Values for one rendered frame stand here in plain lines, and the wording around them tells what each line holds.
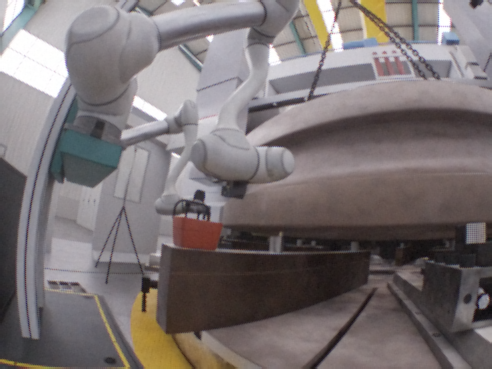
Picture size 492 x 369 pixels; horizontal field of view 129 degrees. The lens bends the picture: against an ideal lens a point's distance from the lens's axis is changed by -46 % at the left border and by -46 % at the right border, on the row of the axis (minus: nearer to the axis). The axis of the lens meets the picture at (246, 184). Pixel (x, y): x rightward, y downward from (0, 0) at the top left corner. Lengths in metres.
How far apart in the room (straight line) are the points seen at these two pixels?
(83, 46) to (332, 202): 1.23
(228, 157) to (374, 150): 1.08
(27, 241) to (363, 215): 1.38
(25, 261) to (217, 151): 0.65
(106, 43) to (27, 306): 0.73
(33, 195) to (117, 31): 0.50
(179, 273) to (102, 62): 0.75
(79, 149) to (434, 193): 1.40
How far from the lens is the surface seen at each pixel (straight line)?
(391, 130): 1.49
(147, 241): 4.29
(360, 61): 7.96
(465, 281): 0.85
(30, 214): 0.72
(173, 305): 0.92
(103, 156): 0.57
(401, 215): 1.19
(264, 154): 0.61
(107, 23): 0.46
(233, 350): 0.91
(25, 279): 0.77
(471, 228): 1.07
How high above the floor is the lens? 0.77
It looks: 13 degrees up
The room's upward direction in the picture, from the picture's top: 6 degrees clockwise
